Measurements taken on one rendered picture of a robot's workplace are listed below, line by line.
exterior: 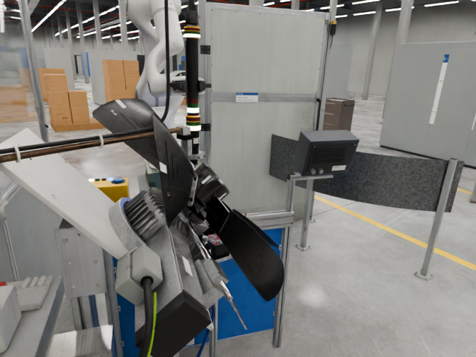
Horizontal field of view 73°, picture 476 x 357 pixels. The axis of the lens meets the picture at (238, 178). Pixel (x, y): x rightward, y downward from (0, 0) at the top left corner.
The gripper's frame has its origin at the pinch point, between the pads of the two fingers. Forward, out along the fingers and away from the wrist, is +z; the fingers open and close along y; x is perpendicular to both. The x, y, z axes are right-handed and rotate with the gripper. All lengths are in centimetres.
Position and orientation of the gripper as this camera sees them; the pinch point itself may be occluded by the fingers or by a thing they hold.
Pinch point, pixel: (192, 86)
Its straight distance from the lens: 98.0
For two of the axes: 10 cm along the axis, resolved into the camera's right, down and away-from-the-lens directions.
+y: -9.6, 0.7, -2.8
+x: 0.3, -9.5, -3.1
